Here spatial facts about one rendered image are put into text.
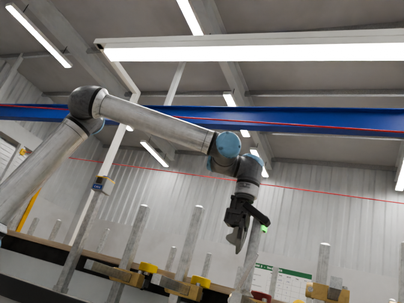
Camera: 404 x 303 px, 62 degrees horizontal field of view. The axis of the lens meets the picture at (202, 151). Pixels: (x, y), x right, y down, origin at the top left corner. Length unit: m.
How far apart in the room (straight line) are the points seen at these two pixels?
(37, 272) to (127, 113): 1.08
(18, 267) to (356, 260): 7.52
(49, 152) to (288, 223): 7.96
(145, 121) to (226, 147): 0.30
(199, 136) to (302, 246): 7.68
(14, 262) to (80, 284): 0.45
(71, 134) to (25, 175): 0.21
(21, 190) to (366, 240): 8.07
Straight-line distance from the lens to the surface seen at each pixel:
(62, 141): 1.37
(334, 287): 1.01
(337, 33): 2.27
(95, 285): 1.79
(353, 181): 9.24
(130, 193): 11.02
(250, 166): 1.31
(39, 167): 1.35
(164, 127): 1.20
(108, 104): 1.25
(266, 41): 2.26
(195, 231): 1.39
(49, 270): 1.97
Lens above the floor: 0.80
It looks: 24 degrees up
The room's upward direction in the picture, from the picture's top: 16 degrees clockwise
